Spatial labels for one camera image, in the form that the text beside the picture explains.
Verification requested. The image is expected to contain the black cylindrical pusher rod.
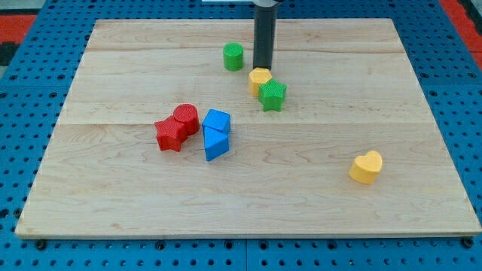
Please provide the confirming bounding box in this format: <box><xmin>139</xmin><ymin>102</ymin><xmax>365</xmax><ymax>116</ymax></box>
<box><xmin>253</xmin><ymin>0</ymin><xmax>279</xmax><ymax>70</ymax></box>

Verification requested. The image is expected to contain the blue cube block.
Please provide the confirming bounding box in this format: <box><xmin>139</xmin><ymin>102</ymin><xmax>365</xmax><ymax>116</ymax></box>
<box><xmin>202</xmin><ymin>108</ymin><xmax>231</xmax><ymax>134</ymax></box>

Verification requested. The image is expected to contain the yellow heart block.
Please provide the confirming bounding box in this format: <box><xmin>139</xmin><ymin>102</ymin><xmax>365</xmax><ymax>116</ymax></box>
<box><xmin>349</xmin><ymin>151</ymin><xmax>383</xmax><ymax>184</ymax></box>

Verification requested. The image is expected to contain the yellow hexagon block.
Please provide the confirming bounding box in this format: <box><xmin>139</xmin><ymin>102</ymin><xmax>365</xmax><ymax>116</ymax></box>
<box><xmin>248</xmin><ymin>67</ymin><xmax>273</xmax><ymax>97</ymax></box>

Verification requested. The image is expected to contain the red star block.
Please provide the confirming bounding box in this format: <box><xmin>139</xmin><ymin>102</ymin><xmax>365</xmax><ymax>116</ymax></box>
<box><xmin>154</xmin><ymin>115</ymin><xmax>188</xmax><ymax>152</ymax></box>

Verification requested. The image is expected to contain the blue triangle block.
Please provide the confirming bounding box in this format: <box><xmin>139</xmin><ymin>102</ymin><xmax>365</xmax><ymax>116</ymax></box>
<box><xmin>203</xmin><ymin>127</ymin><xmax>230</xmax><ymax>162</ymax></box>

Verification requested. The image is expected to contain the green cylinder block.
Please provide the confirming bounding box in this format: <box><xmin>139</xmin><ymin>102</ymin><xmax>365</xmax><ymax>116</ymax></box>
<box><xmin>223</xmin><ymin>42</ymin><xmax>244</xmax><ymax>72</ymax></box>

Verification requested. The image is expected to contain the green star block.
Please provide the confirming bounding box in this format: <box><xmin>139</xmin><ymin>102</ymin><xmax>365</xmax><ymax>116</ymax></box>
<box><xmin>258</xmin><ymin>78</ymin><xmax>287</xmax><ymax>111</ymax></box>

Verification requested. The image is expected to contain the light wooden board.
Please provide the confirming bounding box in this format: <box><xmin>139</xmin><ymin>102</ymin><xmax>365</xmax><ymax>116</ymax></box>
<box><xmin>15</xmin><ymin>19</ymin><xmax>481</xmax><ymax>239</ymax></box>

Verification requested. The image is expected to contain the red cylinder block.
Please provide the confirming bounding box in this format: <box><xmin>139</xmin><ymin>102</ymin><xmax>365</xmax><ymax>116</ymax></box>
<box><xmin>173</xmin><ymin>103</ymin><xmax>200</xmax><ymax>136</ymax></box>

